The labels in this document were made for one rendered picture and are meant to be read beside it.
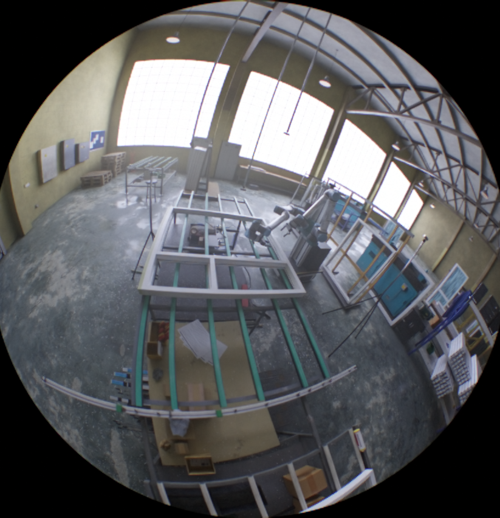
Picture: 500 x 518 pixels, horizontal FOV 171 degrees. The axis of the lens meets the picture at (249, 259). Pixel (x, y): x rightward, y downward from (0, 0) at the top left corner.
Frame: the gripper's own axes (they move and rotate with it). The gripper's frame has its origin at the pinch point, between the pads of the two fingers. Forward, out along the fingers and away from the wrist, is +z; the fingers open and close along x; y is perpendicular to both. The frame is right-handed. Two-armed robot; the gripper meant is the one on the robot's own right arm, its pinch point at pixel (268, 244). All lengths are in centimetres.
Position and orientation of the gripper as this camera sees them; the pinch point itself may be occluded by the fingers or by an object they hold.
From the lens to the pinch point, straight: 206.0
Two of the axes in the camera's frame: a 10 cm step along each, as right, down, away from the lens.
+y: -5.8, 6.8, 4.5
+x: 2.1, 6.5, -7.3
